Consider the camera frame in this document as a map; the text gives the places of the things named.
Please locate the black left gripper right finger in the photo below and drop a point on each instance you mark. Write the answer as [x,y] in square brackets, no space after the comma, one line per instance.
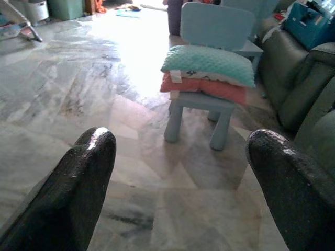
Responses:
[295,196]

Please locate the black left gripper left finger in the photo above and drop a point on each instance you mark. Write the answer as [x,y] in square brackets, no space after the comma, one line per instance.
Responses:
[65,196]

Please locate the teal dotted pillow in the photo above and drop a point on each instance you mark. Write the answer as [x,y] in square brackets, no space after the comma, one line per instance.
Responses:
[209,62]

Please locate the green leather sofa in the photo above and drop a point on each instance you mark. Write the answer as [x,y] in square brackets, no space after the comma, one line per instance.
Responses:
[290,68]

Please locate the coral pink pillow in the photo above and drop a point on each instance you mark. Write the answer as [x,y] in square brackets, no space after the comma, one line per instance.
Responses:
[209,90]

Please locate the light blue child table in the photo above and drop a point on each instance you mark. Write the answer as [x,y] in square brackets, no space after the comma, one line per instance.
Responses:
[251,48]

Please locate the blue storage bag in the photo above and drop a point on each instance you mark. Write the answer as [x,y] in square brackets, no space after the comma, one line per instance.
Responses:
[306,26]

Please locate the green cabinet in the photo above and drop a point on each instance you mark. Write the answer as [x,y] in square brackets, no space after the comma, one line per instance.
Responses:
[65,9]

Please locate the white round bin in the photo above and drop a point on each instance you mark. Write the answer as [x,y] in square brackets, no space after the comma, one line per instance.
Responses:
[36,10]

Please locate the light blue child chair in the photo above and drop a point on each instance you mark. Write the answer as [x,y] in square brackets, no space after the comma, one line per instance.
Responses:
[217,23]

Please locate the orange cloth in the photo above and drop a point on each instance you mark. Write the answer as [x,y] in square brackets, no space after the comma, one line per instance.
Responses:
[99,6]

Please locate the teal floor mat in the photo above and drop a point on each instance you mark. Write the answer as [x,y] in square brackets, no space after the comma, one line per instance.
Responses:
[128,13]

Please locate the baby bouncer frame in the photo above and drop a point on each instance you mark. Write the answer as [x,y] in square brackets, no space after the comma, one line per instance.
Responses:
[26,31]

